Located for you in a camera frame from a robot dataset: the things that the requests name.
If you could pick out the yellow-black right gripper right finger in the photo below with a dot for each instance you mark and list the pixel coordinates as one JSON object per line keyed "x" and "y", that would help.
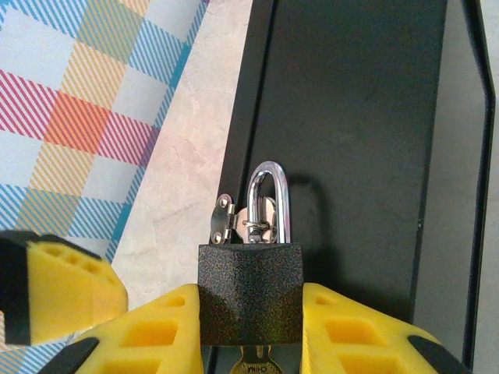
{"x": 351, "y": 350}

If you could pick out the silver box hasp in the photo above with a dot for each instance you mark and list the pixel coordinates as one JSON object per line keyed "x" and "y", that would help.
{"x": 220, "y": 218}

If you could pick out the black box with painted lid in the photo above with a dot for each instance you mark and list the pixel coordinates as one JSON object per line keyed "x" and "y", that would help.
{"x": 343, "y": 97}

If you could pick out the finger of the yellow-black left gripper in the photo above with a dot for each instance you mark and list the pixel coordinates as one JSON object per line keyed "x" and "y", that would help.
{"x": 58, "y": 284}

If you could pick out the small metal key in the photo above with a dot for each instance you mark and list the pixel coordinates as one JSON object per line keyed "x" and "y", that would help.
{"x": 253, "y": 364}

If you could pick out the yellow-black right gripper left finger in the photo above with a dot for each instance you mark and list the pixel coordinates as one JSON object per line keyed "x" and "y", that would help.
{"x": 156, "y": 350}

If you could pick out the black padlock with silver shackle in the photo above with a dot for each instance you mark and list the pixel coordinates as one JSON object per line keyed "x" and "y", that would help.
{"x": 249, "y": 292}

